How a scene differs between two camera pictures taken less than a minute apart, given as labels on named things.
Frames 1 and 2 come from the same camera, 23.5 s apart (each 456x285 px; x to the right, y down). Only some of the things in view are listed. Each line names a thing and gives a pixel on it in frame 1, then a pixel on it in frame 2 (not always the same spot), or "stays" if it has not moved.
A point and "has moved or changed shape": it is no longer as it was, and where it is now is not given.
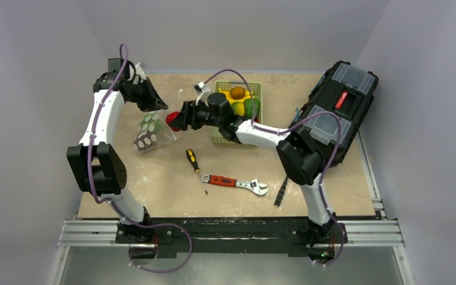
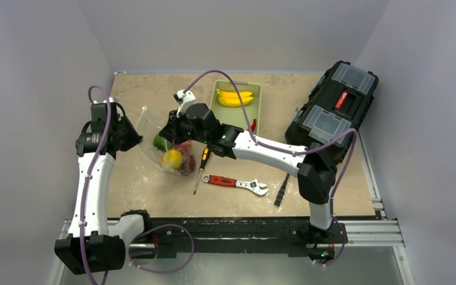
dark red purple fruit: (145, 141) to (189, 164)
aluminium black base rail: (165, 237) stays
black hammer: (281, 193) stays
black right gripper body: (188, 116) to (171, 128)
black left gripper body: (135, 89) to (117, 127)
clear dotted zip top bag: (154, 130) has moved or changed shape
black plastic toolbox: (336, 108) stays
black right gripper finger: (187, 116) to (170, 131)
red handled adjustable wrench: (253, 184) stays
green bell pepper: (248, 107) to (162, 143)
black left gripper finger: (148, 99) to (130, 136)
